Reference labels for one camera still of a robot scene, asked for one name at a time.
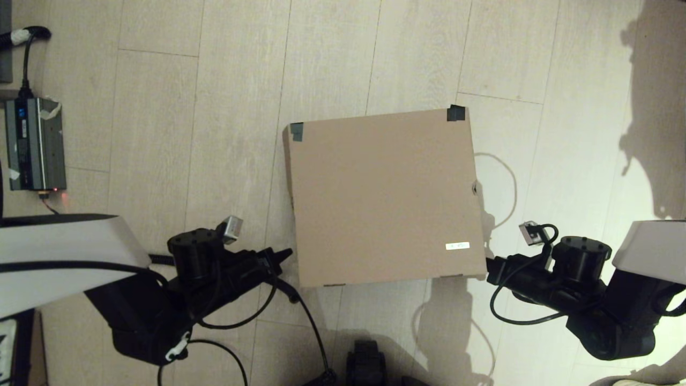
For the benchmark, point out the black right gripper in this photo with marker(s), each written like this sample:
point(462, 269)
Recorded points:
point(530, 281)

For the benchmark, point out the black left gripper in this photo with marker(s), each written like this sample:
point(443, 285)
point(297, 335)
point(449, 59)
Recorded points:
point(241, 273)

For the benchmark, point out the brown cardboard shoe box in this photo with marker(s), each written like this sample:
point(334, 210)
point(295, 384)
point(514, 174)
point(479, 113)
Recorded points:
point(386, 198)

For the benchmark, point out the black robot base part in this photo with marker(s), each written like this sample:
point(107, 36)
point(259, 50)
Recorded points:
point(366, 364)

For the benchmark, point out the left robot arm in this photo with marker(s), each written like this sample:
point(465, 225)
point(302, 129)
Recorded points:
point(53, 246)

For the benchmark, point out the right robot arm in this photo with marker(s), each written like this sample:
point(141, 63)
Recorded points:
point(643, 300)

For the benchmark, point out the plain brown cardboard carton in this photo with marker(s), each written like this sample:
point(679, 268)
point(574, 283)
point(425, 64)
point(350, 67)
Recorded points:
point(40, 354)

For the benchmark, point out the grey power supply unit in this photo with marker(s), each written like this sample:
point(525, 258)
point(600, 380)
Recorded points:
point(35, 145)

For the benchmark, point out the dark grey panel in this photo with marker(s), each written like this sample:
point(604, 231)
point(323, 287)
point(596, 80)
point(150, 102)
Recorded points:
point(5, 43)

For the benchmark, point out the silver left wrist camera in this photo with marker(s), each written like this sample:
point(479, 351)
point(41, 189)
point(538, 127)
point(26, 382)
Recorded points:
point(231, 229)

